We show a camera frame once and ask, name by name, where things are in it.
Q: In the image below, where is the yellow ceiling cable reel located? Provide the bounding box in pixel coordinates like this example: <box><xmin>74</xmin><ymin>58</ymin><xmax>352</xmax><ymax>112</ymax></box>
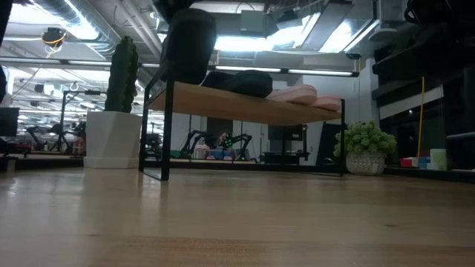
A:
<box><xmin>41</xmin><ymin>27</ymin><xmax>68</xmax><ymax>50</ymax></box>

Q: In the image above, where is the pale green box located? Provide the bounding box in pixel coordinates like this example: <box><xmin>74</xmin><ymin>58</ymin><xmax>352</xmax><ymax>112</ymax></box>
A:
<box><xmin>430</xmin><ymin>148</ymin><xmax>448</xmax><ymax>171</ymax></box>

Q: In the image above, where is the pink foam slide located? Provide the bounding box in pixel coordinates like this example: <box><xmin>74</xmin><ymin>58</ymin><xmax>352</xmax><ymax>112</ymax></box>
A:
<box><xmin>266</xmin><ymin>84</ymin><xmax>318</xmax><ymax>106</ymax></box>
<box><xmin>309</xmin><ymin>95</ymin><xmax>343</xmax><ymax>113</ymax></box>

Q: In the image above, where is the dark background monitor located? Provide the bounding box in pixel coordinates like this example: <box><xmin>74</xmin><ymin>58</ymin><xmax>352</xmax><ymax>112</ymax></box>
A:
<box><xmin>0</xmin><ymin>107</ymin><xmax>20</xmax><ymax>137</ymax></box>

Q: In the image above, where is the black foam slide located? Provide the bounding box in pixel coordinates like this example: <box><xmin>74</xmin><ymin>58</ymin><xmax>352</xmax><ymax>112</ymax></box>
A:
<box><xmin>161</xmin><ymin>7</ymin><xmax>217</xmax><ymax>86</ymax></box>
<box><xmin>202</xmin><ymin>70</ymin><xmax>274</xmax><ymax>99</ymax></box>

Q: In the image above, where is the wooden shelf with black frame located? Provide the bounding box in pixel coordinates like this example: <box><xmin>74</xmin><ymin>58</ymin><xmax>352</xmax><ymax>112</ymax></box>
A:
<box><xmin>139</xmin><ymin>59</ymin><xmax>347</xmax><ymax>182</ymax></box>

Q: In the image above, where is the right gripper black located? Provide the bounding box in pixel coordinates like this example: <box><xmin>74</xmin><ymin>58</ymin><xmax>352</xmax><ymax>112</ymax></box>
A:
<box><xmin>372</xmin><ymin>22</ymin><xmax>475</xmax><ymax>83</ymax></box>

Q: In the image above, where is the long LED light bar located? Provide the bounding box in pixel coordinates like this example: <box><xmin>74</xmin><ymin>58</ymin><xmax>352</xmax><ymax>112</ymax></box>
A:
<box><xmin>0</xmin><ymin>57</ymin><xmax>360</xmax><ymax>78</ymax></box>

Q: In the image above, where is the round green succulent plant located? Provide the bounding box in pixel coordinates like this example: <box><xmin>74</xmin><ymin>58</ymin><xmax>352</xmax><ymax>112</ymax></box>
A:
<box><xmin>332</xmin><ymin>120</ymin><xmax>398</xmax><ymax>159</ymax></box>

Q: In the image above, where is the black aluminium table frame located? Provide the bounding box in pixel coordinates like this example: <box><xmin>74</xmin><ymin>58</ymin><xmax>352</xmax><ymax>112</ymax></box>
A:
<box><xmin>0</xmin><ymin>131</ymin><xmax>475</xmax><ymax>183</ymax></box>

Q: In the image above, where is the grey woven plant pot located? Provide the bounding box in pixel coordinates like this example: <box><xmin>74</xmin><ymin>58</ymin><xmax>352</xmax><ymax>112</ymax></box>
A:
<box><xmin>345</xmin><ymin>151</ymin><xmax>387</xmax><ymax>177</ymax></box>

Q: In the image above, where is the black background panel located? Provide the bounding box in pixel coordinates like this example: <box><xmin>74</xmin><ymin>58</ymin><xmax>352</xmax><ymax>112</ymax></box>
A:
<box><xmin>318</xmin><ymin>121</ymin><xmax>348</xmax><ymax>164</ymax></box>

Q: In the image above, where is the black metal background stand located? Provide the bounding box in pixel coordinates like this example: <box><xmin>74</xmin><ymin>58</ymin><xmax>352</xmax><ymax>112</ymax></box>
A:
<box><xmin>60</xmin><ymin>90</ymin><xmax>102</xmax><ymax>154</ymax></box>

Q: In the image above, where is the white hexagonal plant pot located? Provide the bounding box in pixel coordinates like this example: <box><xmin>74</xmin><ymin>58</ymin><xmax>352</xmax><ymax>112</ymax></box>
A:
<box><xmin>83</xmin><ymin>111</ymin><xmax>144</xmax><ymax>170</ymax></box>

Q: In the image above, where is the yellow cable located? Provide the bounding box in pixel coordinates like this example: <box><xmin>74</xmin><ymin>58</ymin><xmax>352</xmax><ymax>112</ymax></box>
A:
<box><xmin>416</xmin><ymin>76</ymin><xmax>426</xmax><ymax>159</ymax></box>

